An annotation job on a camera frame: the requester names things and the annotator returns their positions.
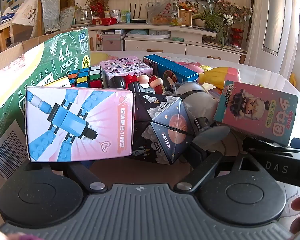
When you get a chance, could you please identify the white standing air conditioner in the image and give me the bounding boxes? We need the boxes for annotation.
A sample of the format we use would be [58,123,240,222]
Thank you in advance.
[261,0,300,64]

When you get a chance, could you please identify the yellow pink toy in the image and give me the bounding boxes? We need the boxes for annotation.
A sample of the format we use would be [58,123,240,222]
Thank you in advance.
[197,66,241,87]

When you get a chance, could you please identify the green printed cardboard box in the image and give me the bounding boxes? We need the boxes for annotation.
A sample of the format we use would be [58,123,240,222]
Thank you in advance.
[0,27,92,189]

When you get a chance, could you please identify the dark space-print folding cube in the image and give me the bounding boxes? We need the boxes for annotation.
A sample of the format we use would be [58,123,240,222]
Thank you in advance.
[129,91,196,166]

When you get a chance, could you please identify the white tv cabinet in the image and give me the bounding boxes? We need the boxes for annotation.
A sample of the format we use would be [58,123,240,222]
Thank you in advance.
[70,22,248,64]

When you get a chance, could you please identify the round white blue tray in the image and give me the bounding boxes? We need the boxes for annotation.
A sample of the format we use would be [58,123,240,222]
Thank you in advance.
[126,29,171,39]

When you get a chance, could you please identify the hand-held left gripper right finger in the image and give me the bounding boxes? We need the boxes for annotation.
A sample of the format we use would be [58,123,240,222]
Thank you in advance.
[174,142,263,193]

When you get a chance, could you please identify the blue rectangular box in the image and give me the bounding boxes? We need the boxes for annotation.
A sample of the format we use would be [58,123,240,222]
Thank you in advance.
[143,54,199,83]

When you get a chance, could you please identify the red berry branches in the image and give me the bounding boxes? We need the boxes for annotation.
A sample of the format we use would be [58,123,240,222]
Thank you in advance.
[86,0,108,17]

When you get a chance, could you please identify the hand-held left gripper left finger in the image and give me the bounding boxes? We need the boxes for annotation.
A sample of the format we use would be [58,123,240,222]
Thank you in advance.
[31,162,108,193]

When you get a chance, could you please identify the chair with lace cover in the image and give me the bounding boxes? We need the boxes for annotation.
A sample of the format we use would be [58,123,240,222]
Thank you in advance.
[37,0,62,34]

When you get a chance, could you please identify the wooden chair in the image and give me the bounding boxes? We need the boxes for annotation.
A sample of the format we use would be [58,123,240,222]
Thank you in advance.
[0,21,23,57]

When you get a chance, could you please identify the lilac printed toy box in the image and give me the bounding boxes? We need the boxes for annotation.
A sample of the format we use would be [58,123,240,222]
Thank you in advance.
[99,55,154,88]

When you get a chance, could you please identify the clear plastic bag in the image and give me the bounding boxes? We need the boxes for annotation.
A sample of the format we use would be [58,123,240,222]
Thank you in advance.
[146,0,178,26]

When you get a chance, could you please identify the black router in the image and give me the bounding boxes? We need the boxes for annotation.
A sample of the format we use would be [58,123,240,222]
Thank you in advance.
[129,3,148,24]

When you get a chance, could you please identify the white astronaut toy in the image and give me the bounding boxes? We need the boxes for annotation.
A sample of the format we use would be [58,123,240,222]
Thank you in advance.
[174,81,222,133]

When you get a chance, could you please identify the red vase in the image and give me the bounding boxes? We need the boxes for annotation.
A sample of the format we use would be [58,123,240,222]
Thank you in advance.
[230,27,244,47]

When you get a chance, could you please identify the pink storage box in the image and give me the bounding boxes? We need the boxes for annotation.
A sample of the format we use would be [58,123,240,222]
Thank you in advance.
[101,33,123,52]

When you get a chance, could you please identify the green cartoon toy box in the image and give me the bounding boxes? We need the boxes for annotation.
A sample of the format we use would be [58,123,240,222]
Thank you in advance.
[213,80,299,147]

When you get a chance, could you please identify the red flat box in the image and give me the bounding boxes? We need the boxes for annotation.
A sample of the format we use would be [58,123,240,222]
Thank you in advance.
[92,17,117,26]

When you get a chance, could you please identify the potted flowering plant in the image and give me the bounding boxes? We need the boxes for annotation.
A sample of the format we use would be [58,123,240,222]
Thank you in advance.
[192,0,253,48]

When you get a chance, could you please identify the white printed paper bag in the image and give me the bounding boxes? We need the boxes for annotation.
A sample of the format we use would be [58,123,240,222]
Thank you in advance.
[11,0,39,27]

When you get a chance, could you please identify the multicoloured puzzle cube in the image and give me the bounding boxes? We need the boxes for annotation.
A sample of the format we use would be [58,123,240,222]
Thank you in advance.
[66,66,103,89]

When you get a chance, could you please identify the pink blue building-block toy box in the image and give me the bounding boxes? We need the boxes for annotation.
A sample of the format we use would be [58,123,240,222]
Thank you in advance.
[24,86,136,163]

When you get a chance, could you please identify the person's right hand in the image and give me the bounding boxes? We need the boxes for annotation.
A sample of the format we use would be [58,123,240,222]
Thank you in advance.
[289,195,300,233]

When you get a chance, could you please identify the glass kettle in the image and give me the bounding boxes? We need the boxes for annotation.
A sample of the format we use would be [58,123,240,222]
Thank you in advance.
[73,5,93,26]

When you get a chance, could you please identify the red black toy figure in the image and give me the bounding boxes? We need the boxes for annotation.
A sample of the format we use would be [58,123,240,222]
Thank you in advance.
[107,74,163,94]

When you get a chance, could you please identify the wooden picture frame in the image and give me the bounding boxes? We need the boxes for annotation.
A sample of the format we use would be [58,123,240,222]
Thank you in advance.
[178,8,193,27]

